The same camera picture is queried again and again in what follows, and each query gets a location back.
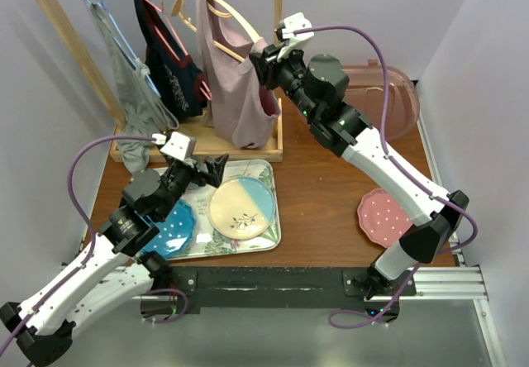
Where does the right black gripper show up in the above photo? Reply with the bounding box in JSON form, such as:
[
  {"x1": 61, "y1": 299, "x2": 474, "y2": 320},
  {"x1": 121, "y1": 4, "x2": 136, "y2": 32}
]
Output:
[{"x1": 250, "y1": 41, "x2": 319, "y2": 121}]

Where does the pink tank top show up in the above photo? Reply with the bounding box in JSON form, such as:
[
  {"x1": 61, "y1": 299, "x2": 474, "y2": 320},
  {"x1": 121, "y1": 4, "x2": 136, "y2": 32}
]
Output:
[{"x1": 194, "y1": 0, "x2": 283, "y2": 150}]

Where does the cream plastic hanger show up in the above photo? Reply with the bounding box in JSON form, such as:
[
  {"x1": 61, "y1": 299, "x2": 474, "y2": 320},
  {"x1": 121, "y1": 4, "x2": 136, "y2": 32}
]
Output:
[{"x1": 170, "y1": 0, "x2": 266, "y2": 67}]

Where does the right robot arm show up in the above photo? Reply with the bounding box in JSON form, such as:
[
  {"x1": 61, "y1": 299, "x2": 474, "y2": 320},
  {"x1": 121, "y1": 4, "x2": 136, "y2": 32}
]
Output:
[{"x1": 250, "y1": 45, "x2": 469, "y2": 298}]

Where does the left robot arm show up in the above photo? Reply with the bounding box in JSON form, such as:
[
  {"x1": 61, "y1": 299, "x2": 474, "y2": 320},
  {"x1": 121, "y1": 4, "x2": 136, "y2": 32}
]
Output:
[{"x1": 1, "y1": 154, "x2": 229, "y2": 366}]

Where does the pink plastic hanger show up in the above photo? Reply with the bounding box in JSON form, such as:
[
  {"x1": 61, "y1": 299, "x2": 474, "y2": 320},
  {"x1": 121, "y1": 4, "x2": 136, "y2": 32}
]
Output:
[{"x1": 143, "y1": 0, "x2": 212, "y2": 101}]

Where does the navy maroon tank top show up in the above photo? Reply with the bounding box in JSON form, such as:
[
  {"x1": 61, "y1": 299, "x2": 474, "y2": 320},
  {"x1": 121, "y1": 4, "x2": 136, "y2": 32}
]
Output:
[{"x1": 133, "y1": 0, "x2": 211, "y2": 121}]

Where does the grey tank top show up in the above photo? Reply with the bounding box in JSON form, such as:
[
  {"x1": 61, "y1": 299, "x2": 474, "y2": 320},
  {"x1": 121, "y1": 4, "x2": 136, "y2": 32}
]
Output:
[{"x1": 81, "y1": 0, "x2": 180, "y2": 174}]

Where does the light blue hanger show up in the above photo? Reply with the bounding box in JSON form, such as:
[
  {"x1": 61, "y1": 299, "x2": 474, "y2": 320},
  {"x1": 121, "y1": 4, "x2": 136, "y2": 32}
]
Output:
[{"x1": 81, "y1": 0, "x2": 162, "y2": 99}]

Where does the wooden clothes rack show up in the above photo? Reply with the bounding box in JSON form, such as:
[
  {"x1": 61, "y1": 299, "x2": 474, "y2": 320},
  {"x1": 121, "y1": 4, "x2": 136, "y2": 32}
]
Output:
[{"x1": 36, "y1": 0, "x2": 283, "y2": 162}]

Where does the cream and blue plate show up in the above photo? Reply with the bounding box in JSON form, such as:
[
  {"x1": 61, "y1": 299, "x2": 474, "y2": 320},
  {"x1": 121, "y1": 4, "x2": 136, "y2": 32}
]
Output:
[{"x1": 207, "y1": 176, "x2": 276, "y2": 241}]

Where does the floral rectangular tray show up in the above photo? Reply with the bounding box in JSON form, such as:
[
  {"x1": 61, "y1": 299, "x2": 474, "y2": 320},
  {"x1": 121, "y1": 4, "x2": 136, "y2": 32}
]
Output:
[{"x1": 169, "y1": 160, "x2": 281, "y2": 260}]

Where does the blue dotted plate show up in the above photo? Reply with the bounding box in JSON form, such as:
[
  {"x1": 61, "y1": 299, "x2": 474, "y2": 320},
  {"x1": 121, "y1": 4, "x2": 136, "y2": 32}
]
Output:
[{"x1": 141, "y1": 200, "x2": 197, "y2": 260}]

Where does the pink transparent plastic bin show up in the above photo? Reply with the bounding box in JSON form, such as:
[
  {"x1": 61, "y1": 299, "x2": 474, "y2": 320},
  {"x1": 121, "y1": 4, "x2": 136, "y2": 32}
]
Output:
[{"x1": 343, "y1": 60, "x2": 420, "y2": 142}]

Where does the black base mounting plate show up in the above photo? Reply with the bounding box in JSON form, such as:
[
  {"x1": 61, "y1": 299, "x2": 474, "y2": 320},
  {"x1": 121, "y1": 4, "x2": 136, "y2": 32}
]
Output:
[{"x1": 155, "y1": 266, "x2": 417, "y2": 317}]

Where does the pink dotted plate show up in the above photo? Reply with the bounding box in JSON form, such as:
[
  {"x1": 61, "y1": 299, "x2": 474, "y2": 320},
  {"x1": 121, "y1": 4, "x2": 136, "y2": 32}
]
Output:
[{"x1": 357, "y1": 188, "x2": 412, "y2": 248}]

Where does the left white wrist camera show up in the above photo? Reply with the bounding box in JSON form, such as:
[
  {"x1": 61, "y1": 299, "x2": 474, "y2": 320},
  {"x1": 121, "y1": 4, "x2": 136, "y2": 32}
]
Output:
[{"x1": 152, "y1": 131, "x2": 196, "y2": 161}]

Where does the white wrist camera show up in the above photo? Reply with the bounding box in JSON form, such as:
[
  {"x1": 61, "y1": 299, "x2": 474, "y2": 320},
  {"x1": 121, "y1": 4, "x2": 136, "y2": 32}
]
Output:
[
  {"x1": 275, "y1": 12, "x2": 314, "y2": 61},
  {"x1": 152, "y1": 131, "x2": 196, "y2": 161}
]

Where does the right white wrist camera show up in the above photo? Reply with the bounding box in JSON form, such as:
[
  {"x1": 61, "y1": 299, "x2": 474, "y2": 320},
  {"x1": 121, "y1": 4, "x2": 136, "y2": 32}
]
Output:
[{"x1": 275, "y1": 12, "x2": 314, "y2": 61}]

